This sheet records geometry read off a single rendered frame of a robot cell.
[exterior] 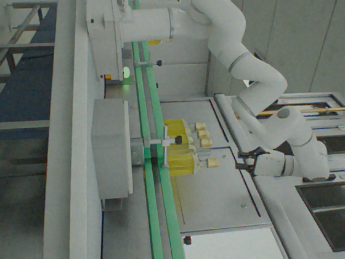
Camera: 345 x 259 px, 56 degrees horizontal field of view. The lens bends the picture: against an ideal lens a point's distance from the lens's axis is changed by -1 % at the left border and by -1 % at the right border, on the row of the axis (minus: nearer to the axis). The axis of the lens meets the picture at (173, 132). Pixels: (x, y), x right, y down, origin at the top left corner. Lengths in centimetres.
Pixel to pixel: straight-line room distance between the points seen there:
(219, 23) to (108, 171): 50
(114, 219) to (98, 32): 51
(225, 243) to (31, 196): 75
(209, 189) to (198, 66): 651
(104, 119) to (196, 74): 699
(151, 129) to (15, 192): 61
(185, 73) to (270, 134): 677
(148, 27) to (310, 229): 91
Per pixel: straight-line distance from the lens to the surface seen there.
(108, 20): 89
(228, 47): 100
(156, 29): 103
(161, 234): 96
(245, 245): 117
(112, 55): 99
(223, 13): 98
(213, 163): 123
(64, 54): 94
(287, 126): 101
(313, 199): 146
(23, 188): 144
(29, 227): 129
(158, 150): 118
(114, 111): 88
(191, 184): 133
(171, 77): 772
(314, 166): 115
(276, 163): 126
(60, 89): 88
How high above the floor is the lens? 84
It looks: 7 degrees up
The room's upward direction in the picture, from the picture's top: 87 degrees clockwise
